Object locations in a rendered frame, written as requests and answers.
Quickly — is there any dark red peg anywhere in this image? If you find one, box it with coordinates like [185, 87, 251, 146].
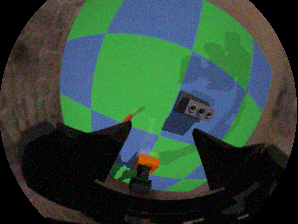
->
[121, 115, 133, 123]

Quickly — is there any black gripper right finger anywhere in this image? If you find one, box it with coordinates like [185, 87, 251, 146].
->
[192, 128, 266, 190]

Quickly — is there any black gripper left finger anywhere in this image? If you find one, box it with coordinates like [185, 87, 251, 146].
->
[55, 120, 132, 183]

